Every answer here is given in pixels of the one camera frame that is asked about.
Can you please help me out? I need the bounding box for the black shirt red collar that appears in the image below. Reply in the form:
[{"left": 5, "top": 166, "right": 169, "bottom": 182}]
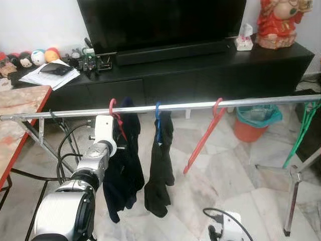
[{"left": 102, "top": 97, "right": 145, "bottom": 223}]

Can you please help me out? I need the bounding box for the blue clothes hanger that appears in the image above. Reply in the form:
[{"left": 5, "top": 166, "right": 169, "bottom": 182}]
[{"left": 154, "top": 102, "right": 163, "bottom": 145}]

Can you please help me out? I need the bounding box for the green clothes hanger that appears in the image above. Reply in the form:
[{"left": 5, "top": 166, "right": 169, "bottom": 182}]
[{"left": 282, "top": 100, "right": 320, "bottom": 169}]

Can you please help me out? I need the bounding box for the black shirt green logo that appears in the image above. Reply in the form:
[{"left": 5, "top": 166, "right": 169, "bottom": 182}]
[{"left": 144, "top": 110, "right": 176, "bottom": 218}]

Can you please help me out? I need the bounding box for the orange bin teal bag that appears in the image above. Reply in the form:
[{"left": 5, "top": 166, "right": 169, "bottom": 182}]
[{"left": 234, "top": 104, "right": 283, "bottom": 143}]

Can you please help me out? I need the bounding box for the silver metal clothes rack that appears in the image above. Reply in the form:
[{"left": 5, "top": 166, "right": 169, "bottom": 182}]
[{"left": 0, "top": 94, "right": 321, "bottom": 237}]

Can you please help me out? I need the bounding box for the black TV cabinet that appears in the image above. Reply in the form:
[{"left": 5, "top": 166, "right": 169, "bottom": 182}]
[{"left": 10, "top": 39, "right": 315, "bottom": 119}]

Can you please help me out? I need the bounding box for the black soundbar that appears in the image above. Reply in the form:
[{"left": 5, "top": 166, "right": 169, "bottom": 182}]
[{"left": 115, "top": 41, "right": 228, "bottom": 66}]

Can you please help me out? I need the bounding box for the white pink tissue box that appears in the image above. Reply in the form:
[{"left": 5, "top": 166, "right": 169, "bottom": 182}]
[{"left": 234, "top": 23, "right": 254, "bottom": 52}]

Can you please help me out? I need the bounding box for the green electronic gadget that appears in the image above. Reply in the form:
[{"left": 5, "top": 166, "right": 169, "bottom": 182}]
[{"left": 80, "top": 47, "right": 114, "bottom": 74}]

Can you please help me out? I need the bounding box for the black flat television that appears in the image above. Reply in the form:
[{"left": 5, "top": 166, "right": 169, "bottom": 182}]
[{"left": 77, "top": 0, "right": 247, "bottom": 54}]

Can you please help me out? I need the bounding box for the red laughing Buddha statue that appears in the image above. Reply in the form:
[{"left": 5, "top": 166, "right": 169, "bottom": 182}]
[{"left": 256, "top": 0, "right": 313, "bottom": 50}]

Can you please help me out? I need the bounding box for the white paper stack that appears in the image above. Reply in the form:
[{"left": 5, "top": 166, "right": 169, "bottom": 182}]
[{"left": 19, "top": 59, "right": 81, "bottom": 91}]

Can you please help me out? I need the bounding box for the black wallet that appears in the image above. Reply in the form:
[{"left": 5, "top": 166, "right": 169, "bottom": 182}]
[{"left": 40, "top": 62, "right": 74, "bottom": 77}]

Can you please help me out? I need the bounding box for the marble top folding table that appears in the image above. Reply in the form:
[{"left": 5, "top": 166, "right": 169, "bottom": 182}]
[{"left": 0, "top": 84, "right": 54, "bottom": 190}]

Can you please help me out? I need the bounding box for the orange round toy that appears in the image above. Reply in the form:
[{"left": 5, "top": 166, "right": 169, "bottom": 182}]
[{"left": 44, "top": 47, "right": 61, "bottom": 64}]

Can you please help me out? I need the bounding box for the white round toy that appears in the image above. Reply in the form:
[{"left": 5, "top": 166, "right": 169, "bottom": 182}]
[{"left": 31, "top": 49, "right": 47, "bottom": 66}]

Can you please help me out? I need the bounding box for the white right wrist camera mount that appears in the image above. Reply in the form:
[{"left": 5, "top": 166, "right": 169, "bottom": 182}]
[{"left": 220, "top": 211, "right": 244, "bottom": 241}]

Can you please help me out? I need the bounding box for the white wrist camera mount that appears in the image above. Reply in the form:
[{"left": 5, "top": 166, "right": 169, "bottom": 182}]
[
  {"left": 220, "top": 211, "right": 244, "bottom": 241},
  {"left": 93, "top": 114, "right": 119, "bottom": 157}
]

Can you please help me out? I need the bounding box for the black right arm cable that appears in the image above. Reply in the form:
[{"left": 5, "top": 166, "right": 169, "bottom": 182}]
[{"left": 203, "top": 207, "right": 255, "bottom": 241}]

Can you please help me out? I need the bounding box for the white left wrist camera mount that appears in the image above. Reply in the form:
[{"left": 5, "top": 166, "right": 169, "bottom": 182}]
[{"left": 93, "top": 114, "right": 119, "bottom": 157}]

